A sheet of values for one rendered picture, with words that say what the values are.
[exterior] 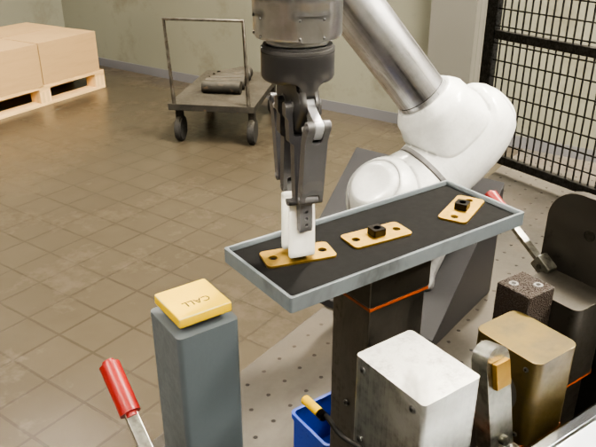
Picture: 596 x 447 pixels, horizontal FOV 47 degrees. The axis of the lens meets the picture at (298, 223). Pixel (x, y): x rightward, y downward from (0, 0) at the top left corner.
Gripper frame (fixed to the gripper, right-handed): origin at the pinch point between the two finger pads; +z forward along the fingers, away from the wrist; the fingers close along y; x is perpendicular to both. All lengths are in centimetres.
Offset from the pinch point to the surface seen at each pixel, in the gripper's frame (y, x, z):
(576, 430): 20.9, 25.1, 20.0
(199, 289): 3.6, -12.4, 4.1
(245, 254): -2.5, -5.6, 4.1
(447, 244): 3.5, 17.6, 4.0
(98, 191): -316, -10, 120
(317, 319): -52, 23, 50
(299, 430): -13.8, 5.0, 43.5
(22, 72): -502, -47, 89
